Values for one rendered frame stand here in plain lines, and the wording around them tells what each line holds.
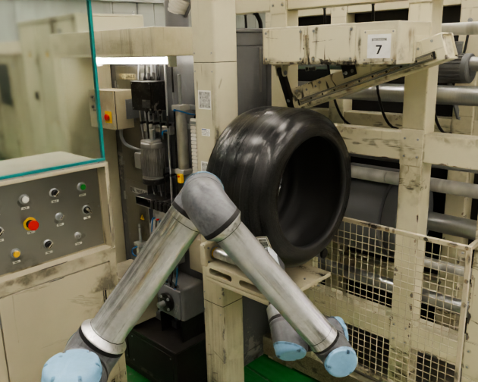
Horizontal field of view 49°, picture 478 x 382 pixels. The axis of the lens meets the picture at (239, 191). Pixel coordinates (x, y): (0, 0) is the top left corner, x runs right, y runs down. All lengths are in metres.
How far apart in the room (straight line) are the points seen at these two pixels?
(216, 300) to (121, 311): 0.86
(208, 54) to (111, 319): 1.07
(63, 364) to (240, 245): 0.56
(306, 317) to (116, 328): 0.54
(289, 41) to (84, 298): 1.34
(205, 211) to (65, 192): 0.99
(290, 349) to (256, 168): 0.58
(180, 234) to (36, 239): 0.86
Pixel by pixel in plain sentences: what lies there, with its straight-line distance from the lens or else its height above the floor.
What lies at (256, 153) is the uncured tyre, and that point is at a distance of 1.75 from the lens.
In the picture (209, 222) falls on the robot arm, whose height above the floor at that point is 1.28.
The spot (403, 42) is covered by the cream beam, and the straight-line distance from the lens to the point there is 1.94.
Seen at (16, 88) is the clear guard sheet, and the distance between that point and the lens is 2.06.
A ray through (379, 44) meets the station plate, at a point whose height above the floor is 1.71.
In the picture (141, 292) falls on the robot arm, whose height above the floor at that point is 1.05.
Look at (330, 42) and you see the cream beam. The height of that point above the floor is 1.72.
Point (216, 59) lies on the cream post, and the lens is 2.08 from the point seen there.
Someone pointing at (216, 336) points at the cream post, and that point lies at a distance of 2.45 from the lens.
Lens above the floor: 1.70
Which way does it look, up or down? 15 degrees down
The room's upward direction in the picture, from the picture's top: 1 degrees counter-clockwise
